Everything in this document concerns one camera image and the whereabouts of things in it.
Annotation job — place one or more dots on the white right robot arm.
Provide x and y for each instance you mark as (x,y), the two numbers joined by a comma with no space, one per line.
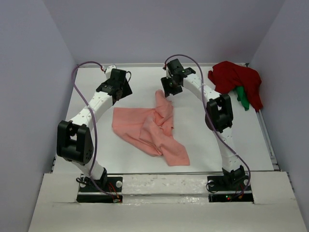
(218,118)

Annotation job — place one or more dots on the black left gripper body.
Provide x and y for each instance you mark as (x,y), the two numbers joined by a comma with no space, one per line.
(126,89)

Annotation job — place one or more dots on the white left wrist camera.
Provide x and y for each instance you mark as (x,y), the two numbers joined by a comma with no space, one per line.
(108,70)

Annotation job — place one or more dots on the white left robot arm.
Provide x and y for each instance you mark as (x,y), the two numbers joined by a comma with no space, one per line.
(77,138)

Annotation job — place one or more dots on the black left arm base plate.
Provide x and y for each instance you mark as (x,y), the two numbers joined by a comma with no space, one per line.
(110,193)

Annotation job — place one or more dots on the red t shirt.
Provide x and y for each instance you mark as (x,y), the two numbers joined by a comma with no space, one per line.
(226,76)

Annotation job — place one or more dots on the green t shirt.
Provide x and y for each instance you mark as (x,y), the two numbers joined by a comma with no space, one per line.
(242,97)

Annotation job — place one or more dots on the pink t shirt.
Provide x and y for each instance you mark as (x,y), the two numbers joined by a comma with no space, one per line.
(150,130)

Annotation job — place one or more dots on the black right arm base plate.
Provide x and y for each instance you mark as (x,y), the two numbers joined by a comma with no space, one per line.
(220,192)

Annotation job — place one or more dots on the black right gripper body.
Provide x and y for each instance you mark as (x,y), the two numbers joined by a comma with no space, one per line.
(174,83)

